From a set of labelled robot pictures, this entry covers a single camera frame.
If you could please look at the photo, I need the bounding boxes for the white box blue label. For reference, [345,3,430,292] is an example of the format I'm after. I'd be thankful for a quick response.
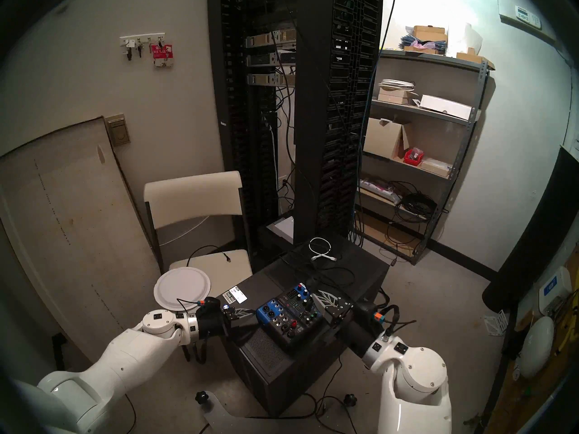
[538,266,573,316]

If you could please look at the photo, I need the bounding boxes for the cream folding chair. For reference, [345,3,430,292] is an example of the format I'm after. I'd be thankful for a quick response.
[144,171,253,361]

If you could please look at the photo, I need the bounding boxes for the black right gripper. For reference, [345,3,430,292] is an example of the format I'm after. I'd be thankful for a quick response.
[314,289,387,357]

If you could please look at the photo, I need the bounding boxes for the thin white cable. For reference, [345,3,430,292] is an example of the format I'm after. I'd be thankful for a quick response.
[158,216,211,247]

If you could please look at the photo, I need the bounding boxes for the flat white box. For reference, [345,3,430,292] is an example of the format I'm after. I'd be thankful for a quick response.
[420,94,473,120]

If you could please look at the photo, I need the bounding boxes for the open cardboard box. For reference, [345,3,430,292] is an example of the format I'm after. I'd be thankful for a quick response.
[363,118,410,160]

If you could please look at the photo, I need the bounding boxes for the grey metal shelving unit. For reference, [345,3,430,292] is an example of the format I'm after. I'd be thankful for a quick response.
[351,49,489,264]

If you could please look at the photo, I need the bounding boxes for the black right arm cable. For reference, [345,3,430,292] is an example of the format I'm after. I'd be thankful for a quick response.
[382,303,417,335]

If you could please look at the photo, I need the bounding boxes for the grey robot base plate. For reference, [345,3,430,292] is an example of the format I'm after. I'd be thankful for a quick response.
[199,392,385,434]

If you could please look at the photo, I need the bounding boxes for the low brown cardboard box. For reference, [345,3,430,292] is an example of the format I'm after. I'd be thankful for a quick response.
[456,51,494,70]

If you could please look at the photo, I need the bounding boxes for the blue pink plastic bags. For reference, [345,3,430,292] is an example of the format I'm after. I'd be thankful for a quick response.
[399,34,446,52]

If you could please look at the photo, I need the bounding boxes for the small beige box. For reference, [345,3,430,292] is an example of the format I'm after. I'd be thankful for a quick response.
[378,90,414,105]

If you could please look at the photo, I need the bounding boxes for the white oval device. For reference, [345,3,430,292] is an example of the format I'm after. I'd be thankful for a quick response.
[518,316,555,378]

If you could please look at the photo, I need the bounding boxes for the white wall thermostat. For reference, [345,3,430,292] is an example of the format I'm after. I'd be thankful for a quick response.
[515,5,542,30]

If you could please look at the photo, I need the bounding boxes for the coiled white USB cable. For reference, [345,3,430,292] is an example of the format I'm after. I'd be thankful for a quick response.
[308,237,337,262]

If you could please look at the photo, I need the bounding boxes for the white lattice finger part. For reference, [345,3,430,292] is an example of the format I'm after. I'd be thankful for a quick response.
[483,309,507,336]

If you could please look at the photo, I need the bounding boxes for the black cable bundle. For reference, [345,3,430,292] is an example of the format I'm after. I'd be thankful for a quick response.
[396,182,448,223]

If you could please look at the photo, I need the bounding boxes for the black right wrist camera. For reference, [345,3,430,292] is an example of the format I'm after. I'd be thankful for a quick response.
[355,300,385,323]

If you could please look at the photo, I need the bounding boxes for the grey flat device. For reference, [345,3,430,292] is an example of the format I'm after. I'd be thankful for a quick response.
[267,215,294,241]

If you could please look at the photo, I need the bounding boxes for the beige leaning board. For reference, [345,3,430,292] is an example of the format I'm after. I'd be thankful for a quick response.
[0,117,161,348]

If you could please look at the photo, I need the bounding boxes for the white round plate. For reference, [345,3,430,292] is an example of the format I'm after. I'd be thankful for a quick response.
[153,267,212,311]

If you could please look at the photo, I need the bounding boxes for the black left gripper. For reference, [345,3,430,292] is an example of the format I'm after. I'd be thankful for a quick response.
[196,307,257,344]

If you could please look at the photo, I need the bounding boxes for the white key hook rail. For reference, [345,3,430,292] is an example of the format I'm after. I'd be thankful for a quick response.
[119,33,166,58]

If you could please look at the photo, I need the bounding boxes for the pink white package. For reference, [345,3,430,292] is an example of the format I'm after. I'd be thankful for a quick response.
[360,178,402,203]

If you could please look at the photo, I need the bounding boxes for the beige wall switch plate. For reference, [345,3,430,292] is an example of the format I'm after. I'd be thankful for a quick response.
[105,114,131,146]

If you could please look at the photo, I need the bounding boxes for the white paper bag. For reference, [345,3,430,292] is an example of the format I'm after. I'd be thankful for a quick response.
[446,23,484,56]

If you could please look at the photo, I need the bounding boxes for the thin black cable with plug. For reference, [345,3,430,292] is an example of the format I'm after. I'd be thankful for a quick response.
[186,245,232,269]

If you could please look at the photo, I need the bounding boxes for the black server rack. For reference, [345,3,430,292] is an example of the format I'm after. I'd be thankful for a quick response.
[207,0,299,257]
[293,0,385,246]

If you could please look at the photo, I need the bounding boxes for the black computer tower case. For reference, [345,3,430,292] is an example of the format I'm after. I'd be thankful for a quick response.
[219,232,389,415]

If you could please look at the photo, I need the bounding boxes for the blue black audio mixer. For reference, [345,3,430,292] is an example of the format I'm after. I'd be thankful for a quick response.
[256,283,326,354]

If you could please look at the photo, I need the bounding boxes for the flat beige box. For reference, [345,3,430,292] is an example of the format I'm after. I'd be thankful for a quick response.
[418,157,453,177]

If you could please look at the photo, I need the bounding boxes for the red key tag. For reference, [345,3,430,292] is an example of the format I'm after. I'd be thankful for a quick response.
[152,44,174,67]

